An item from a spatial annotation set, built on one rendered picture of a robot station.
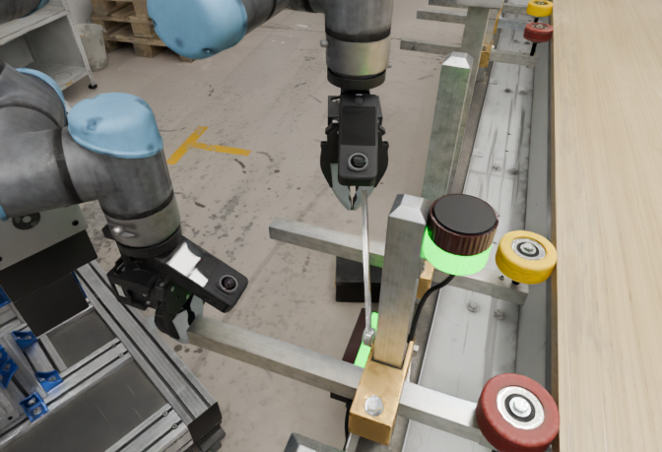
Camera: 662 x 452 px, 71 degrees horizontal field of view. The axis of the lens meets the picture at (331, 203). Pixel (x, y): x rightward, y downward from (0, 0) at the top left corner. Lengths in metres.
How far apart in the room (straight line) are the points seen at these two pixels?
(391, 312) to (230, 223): 1.65
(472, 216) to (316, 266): 1.49
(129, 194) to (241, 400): 1.16
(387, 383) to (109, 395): 0.99
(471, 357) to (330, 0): 0.67
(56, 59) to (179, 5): 3.27
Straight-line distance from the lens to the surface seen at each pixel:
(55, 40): 3.61
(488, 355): 0.95
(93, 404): 1.46
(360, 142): 0.54
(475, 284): 0.77
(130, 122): 0.46
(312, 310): 1.75
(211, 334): 0.66
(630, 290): 0.75
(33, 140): 0.50
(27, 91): 0.61
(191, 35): 0.44
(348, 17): 0.53
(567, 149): 1.00
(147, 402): 1.41
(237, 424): 1.55
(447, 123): 0.65
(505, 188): 1.34
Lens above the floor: 1.38
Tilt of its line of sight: 39 degrees down
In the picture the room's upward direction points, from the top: straight up
